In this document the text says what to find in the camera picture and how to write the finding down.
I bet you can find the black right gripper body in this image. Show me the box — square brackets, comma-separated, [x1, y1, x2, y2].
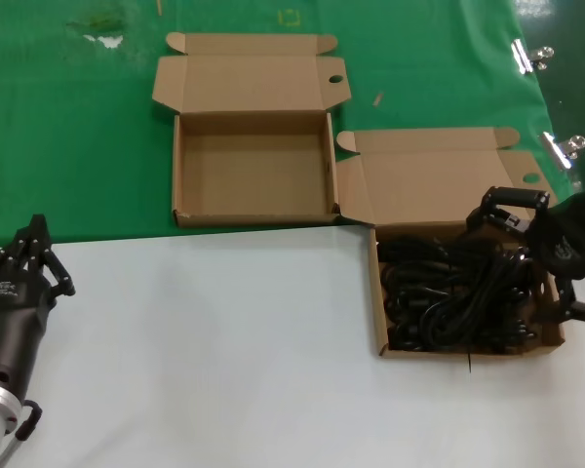
[524, 182, 585, 283]

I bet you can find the open cardboard box with cables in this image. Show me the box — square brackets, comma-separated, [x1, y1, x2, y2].
[334, 127, 566, 360]

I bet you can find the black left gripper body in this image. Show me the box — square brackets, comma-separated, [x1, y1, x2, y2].
[0, 262, 56, 397]

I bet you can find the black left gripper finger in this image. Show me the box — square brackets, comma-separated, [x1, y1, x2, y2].
[0, 214, 41, 283]
[27, 214, 77, 297]

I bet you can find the green table cloth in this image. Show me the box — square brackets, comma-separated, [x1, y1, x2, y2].
[0, 0, 585, 251]

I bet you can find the pile of black cable bundles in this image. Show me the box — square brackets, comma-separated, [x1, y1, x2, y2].
[375, 228, 550, 353]

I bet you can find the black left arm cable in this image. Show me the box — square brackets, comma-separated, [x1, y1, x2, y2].
[0, 399, 44, 464]

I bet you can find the silver binder clip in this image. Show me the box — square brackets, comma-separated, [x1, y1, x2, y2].
[510, 39, 556, 75]
[539, 131, 585, 171]

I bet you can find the empty open cardboard box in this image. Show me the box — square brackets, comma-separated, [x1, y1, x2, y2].
[150, 32, 353, 229]

